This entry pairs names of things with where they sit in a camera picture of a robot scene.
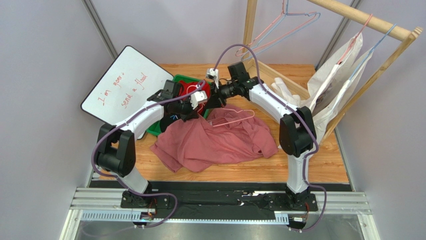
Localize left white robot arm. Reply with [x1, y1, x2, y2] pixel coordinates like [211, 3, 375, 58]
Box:
[90, 80, 208, 198]

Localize green plastic bin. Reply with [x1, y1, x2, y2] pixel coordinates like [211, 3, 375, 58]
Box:
[146, 74, 210, 136]

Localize pink wire hanger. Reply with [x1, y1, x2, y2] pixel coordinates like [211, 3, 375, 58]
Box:
[245, 0, 321, 55]

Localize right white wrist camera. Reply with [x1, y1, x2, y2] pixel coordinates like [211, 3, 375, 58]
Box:
[205, 68, 220, 89]

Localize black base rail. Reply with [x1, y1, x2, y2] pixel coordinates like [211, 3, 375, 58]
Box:
[89, 180, 352, 229]

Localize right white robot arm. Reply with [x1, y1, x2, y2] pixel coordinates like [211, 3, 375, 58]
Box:
[205, 62, 317, 198]

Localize pink hanger holding shirt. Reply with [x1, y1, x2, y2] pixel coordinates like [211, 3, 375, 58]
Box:
[336, 14, 373, 65]

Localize blue hanger holding shirt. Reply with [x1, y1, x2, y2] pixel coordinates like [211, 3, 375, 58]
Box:
[348, 23, 397, 81]

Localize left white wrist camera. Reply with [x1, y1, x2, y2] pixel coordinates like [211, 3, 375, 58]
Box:
[187, 84, 208, 110]

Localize white shirt on blue hanger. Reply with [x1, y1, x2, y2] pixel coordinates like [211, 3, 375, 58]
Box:
[301, 49, 369, 143]

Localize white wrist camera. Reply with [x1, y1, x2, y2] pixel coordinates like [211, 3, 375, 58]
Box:
[187, 84, 208, 110]
[205, 68, 220, 89]

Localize pink t shirt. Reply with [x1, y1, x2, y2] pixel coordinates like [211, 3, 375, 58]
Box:
[150, 104, 278, 173]

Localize red t shirt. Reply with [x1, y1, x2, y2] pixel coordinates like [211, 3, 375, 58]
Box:
[178, 80, 211, 113]

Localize white shirt on pink hanger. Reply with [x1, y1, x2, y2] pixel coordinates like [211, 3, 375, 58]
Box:
[282, 32, 364, 134]

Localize pink wire hanger taken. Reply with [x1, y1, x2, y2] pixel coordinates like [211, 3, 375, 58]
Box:
[186, 84, 256, 128]

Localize black t shirt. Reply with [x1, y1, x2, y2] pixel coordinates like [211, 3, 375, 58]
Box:
[159, 114, 181, 133]

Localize white whiteboard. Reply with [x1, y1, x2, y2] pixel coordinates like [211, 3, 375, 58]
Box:
[80, 45, 174, 125]

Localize wooden clothes rack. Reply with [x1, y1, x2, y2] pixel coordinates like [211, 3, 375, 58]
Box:
[243, 0, 424, 138]

